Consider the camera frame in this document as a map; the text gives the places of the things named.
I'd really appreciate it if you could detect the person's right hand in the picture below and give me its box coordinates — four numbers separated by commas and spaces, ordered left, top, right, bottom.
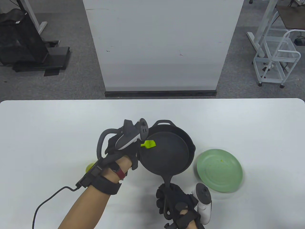
156, 183, 201, 220

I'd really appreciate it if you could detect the white and black left controller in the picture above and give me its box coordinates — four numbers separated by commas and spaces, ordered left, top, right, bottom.
97, 118, 149, 159

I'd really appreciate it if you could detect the black cable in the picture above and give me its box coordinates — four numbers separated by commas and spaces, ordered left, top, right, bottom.
32, 186, 80, 229

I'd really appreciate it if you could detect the white and black right controller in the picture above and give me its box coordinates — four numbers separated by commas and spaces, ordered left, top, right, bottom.
192, 183, 212, 224

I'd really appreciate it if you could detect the white desk leg frame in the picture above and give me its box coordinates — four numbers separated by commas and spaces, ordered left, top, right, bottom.
247, 0, 279, 57
20, 0, 48, 34

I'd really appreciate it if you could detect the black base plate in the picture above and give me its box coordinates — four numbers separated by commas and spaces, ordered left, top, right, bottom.
12, 47, 71, 77

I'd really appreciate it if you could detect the white and black controller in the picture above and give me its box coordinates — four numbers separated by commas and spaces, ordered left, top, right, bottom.
97, 118, 149, 159
192, 183, 212, 224

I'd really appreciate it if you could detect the black partition base bar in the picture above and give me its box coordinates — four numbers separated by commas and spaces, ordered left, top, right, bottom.
105, 90, 217, 98

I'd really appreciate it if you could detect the black forearm strap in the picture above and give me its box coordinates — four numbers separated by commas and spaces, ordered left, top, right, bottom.
91, 175, 122, 195

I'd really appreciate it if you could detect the black cast iron frying pan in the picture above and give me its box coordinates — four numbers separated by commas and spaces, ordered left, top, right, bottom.
139, 120, 196, 221

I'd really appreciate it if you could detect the green round plate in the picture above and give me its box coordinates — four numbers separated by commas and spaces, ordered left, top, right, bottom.
197, 149, 243, 193

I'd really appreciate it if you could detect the person's right forearm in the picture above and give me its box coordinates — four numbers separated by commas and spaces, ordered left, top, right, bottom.
164, 210, 205, 229

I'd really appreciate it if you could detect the white wire trolley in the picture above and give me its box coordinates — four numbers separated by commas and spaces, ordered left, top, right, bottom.
253, 29, 301, 88

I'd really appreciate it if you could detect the white partition board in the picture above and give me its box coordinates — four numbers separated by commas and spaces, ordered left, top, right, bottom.
82, 0, 245, 92

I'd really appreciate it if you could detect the person's left hand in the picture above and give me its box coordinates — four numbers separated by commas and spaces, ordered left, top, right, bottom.
104, 134, 141, 171

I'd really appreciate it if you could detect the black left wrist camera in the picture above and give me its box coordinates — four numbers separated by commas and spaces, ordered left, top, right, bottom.
76, 159, 106, 189

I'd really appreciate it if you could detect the brown tabletop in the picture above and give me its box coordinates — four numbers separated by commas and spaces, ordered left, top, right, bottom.
276, 5, 305, 30

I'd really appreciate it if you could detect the red wristband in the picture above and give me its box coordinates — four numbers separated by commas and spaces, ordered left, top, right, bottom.
110, 162, 126, 180

